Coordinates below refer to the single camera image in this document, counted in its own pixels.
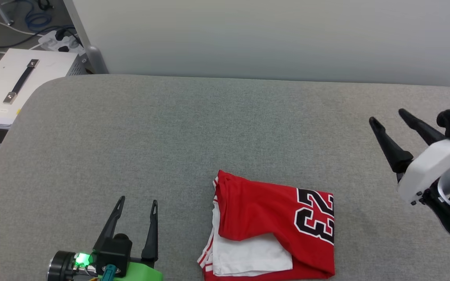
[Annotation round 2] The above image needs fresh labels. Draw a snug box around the white power strip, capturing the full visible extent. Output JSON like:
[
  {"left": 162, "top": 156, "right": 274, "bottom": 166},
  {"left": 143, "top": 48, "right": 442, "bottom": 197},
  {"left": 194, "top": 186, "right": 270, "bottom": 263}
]
[{"left": 39, "top": 30, "right": 86, "bottom": 55}]

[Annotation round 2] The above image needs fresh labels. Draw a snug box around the red and white basketball jersey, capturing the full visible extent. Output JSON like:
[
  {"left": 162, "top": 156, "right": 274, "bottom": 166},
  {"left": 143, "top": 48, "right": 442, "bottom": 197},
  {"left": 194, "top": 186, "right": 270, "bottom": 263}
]
[{"left": 197, "top": 169, "right": 336, "bottom": 281}]

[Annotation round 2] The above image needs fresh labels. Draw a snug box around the black power cable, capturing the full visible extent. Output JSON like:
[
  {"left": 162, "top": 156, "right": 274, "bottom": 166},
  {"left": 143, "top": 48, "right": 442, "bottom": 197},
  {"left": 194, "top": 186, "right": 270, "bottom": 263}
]
[{"left": 0, "top": 24, "right": 78, "bottom": 50}]

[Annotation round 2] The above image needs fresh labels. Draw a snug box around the grey metal partition post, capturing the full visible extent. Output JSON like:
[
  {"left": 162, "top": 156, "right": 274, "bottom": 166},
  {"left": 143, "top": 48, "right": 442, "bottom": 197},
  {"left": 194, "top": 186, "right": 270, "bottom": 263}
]
[{"left": 63, "top": 0, "right": 109, "bottom": 75}]

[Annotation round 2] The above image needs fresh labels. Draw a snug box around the grey fabric sofa cushion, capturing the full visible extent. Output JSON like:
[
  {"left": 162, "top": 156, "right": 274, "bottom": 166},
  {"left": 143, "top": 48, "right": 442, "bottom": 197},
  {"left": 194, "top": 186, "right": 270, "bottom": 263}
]
[{"left": 0, "top": 74, "right": 450, "bottom": 281}]

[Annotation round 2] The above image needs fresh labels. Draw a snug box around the black strap handle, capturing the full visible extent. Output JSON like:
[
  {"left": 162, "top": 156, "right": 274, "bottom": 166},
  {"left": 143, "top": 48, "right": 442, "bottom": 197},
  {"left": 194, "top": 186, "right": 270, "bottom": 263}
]
[{"left": 3, "top": 59, "right": 40, "bottom": 104}]

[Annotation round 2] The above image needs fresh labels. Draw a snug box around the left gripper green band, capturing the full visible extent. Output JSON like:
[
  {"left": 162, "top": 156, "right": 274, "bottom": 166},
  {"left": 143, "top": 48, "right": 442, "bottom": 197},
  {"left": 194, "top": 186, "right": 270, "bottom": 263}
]
[{"left": 47, "top": 196, "right": 164, "bottom": 281}]

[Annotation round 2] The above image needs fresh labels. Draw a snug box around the grey metal table leg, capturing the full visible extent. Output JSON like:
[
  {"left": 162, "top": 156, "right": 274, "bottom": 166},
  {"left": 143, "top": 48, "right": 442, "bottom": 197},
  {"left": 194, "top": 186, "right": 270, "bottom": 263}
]
[{"left": 0, "top": 0, "right": 14, "bottom": 26}]

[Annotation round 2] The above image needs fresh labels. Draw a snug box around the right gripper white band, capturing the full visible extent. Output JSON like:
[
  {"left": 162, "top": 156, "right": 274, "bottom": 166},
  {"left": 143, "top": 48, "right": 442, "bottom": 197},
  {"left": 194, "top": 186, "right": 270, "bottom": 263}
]
[{"left": 369, "top": 108, "right": 450, "bottom": 205}]

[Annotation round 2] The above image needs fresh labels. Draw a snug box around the blue coiled cable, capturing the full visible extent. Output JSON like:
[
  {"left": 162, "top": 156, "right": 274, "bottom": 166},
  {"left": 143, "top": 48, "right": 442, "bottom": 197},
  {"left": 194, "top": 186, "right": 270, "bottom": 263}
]
[{"left": 14, "top": 0, "right": 54, "bottom": 32}]

